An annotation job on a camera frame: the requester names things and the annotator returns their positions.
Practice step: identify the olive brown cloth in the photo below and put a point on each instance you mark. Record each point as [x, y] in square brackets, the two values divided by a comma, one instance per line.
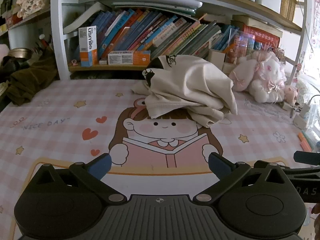
[27, 82]

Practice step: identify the white bookshelf frame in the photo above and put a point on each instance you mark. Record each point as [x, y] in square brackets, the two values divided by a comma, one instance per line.
[58, 42]

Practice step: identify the row of books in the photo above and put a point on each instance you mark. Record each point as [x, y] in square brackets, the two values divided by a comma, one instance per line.
[160, 32]

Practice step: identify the cream t-shirt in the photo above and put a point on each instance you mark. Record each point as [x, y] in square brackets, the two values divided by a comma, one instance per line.
[197, 87]

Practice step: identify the brass bowl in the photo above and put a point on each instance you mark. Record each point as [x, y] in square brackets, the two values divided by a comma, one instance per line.
[20, 53]

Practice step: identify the pink white plush toy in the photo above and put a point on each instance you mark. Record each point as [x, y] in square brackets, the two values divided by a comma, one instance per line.
[265, 80]

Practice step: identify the person's right hand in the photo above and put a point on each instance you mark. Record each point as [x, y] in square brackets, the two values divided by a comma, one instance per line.
[317, 215]

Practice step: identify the cream pen holder box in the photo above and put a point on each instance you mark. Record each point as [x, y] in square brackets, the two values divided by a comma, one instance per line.
[216, 57]

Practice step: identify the orange highlighter pen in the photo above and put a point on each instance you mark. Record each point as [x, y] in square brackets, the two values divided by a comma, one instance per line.
[304, 141]

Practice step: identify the tall white orange box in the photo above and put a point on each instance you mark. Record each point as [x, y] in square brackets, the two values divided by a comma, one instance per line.
[87, 46]

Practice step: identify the pink checked cartoon mat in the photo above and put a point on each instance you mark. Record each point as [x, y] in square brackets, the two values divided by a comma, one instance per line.
[62, 120]

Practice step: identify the wicker basket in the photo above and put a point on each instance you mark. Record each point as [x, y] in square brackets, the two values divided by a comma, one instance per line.
[290, 2]

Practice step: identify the flat white orange box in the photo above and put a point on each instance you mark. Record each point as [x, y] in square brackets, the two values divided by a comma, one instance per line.
[127, 57]

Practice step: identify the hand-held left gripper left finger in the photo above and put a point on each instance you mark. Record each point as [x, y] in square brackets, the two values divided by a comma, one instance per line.
[100, 165]

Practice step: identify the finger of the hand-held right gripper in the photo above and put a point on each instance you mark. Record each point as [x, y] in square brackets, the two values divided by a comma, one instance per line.
[306, 157]
[300, 172]

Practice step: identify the red gift box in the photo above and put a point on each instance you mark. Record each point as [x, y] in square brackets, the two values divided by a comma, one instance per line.
[262, 37]

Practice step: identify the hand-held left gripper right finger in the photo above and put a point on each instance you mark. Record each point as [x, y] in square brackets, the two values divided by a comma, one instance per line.
[219, 166]

